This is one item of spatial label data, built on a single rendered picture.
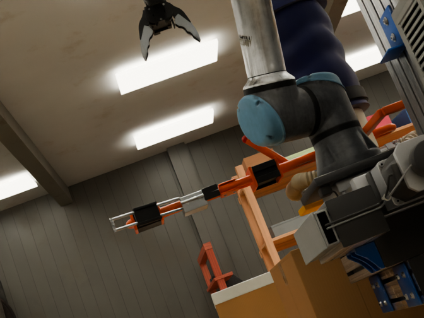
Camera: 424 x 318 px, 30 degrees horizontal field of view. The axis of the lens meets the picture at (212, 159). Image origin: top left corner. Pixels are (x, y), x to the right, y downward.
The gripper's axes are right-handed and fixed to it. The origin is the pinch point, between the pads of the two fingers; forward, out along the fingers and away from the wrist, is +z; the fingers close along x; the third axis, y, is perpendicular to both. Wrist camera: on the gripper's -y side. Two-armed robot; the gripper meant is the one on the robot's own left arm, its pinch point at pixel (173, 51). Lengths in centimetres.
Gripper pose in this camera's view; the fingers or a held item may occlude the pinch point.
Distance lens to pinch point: 204.8
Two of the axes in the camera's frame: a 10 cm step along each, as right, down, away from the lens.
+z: 3.6, 9.1, -2.2
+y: -0.2, 2.4, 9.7
